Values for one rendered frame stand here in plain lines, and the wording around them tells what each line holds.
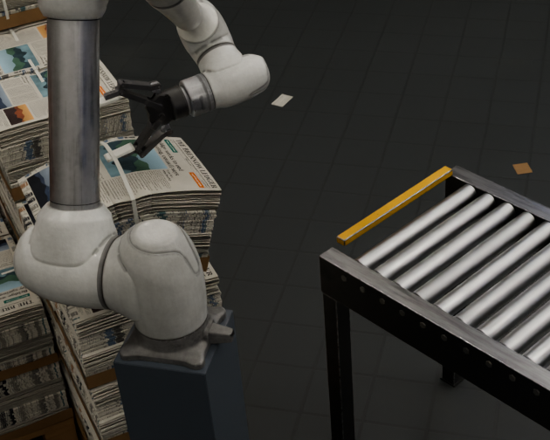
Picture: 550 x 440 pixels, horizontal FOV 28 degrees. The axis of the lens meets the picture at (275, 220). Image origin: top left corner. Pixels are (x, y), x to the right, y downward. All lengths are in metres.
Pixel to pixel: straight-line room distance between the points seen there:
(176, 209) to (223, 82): 0.31
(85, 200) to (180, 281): 0.26
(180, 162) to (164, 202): 0.16
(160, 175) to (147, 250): 0.48
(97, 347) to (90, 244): 0.59
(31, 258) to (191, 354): 0.37
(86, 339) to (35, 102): 0.74
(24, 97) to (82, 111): 0.98
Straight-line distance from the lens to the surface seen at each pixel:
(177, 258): 2.12
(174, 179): 2.55
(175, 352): 2.24
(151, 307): 2.17
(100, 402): 2.86
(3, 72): 3.30
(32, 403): 3.34
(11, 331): 3.15
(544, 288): 2.72
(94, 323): 2.69
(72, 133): 2.18
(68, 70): 2.16
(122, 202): 2.48
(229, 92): 2.54
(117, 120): 3.09
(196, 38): 2.58
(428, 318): 2.61
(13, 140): 3.03
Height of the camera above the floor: 2.54
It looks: 36 degrees down
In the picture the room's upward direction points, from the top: 5 degrees counter-clockwise
